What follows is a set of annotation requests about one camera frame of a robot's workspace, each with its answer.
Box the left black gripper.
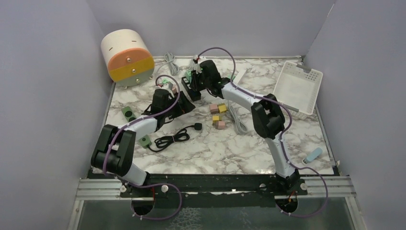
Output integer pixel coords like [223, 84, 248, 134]
[163, 91, 195, 119]

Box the pink plug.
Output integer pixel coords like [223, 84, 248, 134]
[209, 103, 219, 114]
[215, 121, 226, 129]

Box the green power strip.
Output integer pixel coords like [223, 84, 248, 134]
[121, 106, 152, 149]

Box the black power strip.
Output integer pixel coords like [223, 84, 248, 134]
[181, 77, 201, 102]

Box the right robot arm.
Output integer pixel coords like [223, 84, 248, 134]
[188, 60, 300, 195]

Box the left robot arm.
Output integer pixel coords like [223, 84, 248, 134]
[90, 89, 195, 197]

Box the white power strip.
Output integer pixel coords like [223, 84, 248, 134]
[233, 69, 246, 84]

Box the round cream drawer cabinet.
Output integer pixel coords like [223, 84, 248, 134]
[101, 29, 155, 87]

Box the white plastic basket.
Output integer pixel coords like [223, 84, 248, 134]
[273, 61, 323, 120]

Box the light blue small device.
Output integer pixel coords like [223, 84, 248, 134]
[302, 148, 323, 164]

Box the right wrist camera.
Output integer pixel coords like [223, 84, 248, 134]
[189, 55, 202, 74]

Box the grey coiled cable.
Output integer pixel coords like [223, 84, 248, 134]
[158, 52, 180, 75]

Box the black cable with plug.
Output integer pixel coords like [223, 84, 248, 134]
[149, 123, 203, 153]

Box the white cable of white strip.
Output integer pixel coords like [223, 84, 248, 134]
[227, 101, 248, 134]

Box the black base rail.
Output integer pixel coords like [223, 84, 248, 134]
[120, 174, 308, 207]

